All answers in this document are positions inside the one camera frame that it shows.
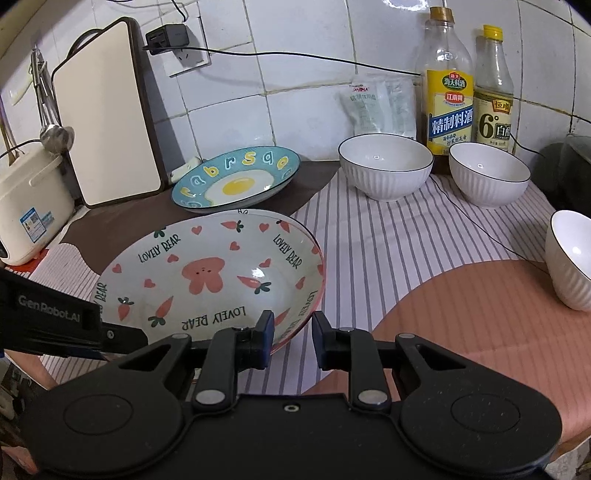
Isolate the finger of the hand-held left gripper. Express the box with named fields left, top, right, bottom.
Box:
left=69, top=323, right=151, bottom=361

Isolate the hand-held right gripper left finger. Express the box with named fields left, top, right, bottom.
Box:
left=117, top=310, right=276, bottom=414

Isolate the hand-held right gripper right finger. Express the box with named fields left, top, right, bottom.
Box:
left=311, top=311, right=467, bottom=411

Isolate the pink bear print plate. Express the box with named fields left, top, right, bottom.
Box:
left=95, top=209, right=325, bottom=356

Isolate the blue fried egg plate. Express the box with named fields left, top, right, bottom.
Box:
left=172, top=147, right=301, bottom=214

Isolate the white ribbed bowl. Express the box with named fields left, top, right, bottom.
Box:
left=338, top=134, right=435, bottom=201
left=449, top=141, right=532, bottom=209
left=545, top=210, right=591, bottom=312

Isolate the striped tablecloth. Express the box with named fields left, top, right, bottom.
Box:
left=4, top=159, right=591, bottom=480

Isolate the white rice cooker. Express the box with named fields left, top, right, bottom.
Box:
left=0, top=141, right=75, bottom=266

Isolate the metal ladle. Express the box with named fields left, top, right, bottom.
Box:
left=31, top=48, right=75, bottom=153

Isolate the white cutting board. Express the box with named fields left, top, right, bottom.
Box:
left=52, top=21, right=162, bottom=207

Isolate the clear plastic seasoning packet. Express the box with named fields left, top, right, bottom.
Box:
left=339, top=75, right=419, bottom=141

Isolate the yellow label cooking wine bottle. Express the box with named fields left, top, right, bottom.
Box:
left=414, top=6, right=476, bottom=174

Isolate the yellow cap vinegar bottle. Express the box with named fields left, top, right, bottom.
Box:
left=473, top=24, right=515, bottom=155

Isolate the dark pot with glass lid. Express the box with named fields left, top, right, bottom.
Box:
left=531, top=134, right=591, bottom=217

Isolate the black power adapter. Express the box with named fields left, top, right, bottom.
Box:
left=145, top=24, right=190, bottom=56

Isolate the white wall socket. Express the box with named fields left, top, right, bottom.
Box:
left=164, top=16, right=213, bottom=78

